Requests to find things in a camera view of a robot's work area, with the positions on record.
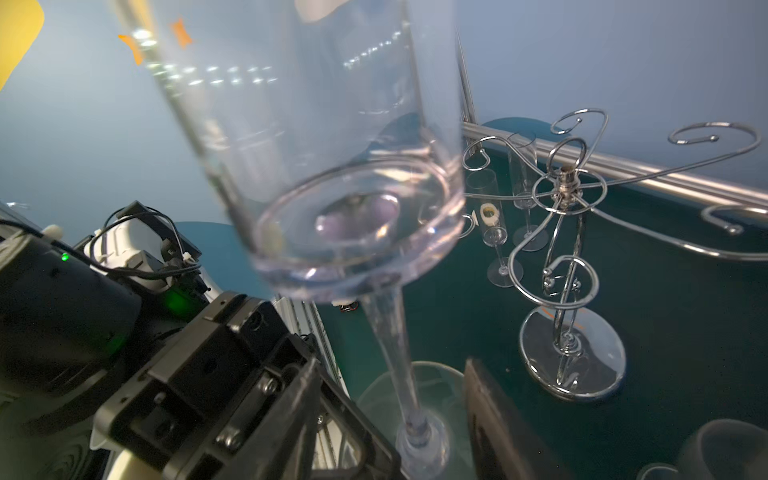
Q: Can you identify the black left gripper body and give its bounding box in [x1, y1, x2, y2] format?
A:
[94, 292, 402, 479]

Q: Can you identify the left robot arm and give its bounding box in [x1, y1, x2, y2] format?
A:
[1, 202, 403, 479]

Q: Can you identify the horizontal aluminium frame bar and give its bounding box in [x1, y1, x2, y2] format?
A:
[460, 121, 768, 211]

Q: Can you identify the clear flute glass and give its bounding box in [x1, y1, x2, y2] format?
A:
[507, 131, 549, 252]
[636, 419, 767, 479]
[466, 168, 523, 288]
[115, 1, 474, 479]

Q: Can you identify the chrome wine glass rack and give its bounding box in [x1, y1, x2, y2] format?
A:
[465, 108, 767, 403]

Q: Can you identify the left aluminium frame post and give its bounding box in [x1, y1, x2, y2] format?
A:
[456, 34, 477, 124]

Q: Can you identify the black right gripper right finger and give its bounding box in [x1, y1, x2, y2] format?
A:
[464, 358, 573, 479]

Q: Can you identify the white tape roll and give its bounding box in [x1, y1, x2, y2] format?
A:
[480, 203, 501, 228]

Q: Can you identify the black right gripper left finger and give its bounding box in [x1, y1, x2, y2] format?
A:
[216, 358, 322, 479]

